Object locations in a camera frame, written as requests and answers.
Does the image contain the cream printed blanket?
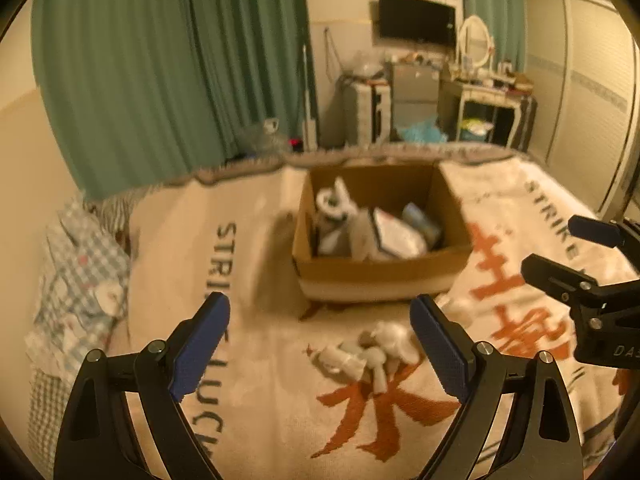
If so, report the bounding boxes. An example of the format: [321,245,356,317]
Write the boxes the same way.
[107,145,621,480]

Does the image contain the wide green curtain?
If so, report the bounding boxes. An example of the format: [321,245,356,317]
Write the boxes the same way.
[31,0,320,202]

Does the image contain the white sliding wardrobe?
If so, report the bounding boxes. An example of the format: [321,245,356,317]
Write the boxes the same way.
[520,0,640,213]

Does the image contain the blue plaid quilt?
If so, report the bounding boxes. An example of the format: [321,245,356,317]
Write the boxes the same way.
[24,199,133,461]

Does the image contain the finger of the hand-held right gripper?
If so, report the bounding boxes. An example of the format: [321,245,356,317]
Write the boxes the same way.
[569,214,640,252]
[520,254,607,308]

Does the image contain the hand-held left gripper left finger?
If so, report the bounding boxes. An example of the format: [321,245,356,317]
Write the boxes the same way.
[54,293,231,480]

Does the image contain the items inside box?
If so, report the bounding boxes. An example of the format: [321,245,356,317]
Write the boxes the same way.
[315,176,362,257]

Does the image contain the white pole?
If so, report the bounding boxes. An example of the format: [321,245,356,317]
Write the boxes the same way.
[299,44,315,152]

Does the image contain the grey suitcase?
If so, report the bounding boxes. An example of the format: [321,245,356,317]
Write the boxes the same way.
[341,79,392,147]

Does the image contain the white dressing table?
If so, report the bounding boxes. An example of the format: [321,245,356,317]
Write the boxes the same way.
[439,66,537,150]

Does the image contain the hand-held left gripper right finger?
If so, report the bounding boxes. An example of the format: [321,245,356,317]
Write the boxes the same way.
[409,294,584,480]

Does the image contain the black wall television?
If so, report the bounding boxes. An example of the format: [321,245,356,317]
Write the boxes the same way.
[377,0,457,47]

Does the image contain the oval white vanity mirror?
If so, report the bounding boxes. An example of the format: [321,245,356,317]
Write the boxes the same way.
[456,15,495,70]

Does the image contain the narrow green curtain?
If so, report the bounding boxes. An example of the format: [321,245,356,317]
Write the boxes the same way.
[459,0,527,77]

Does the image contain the white flat packet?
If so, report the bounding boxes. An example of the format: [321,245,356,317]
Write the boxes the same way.
[371,207,430,257]

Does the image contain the blue plastic bag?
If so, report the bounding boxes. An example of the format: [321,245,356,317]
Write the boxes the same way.
[399,116,449,144]

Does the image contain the blue grey soft pouch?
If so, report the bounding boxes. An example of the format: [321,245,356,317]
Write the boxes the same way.
[401,202,444,247]

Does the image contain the clear plastic bag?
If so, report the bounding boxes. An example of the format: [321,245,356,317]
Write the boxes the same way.
[349,51,387,82]

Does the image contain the clear plastic jug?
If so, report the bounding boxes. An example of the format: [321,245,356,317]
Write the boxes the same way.
[239,119,292,155]

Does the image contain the brown cardboard box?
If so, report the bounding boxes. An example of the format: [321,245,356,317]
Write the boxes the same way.
[292,161,474,303]

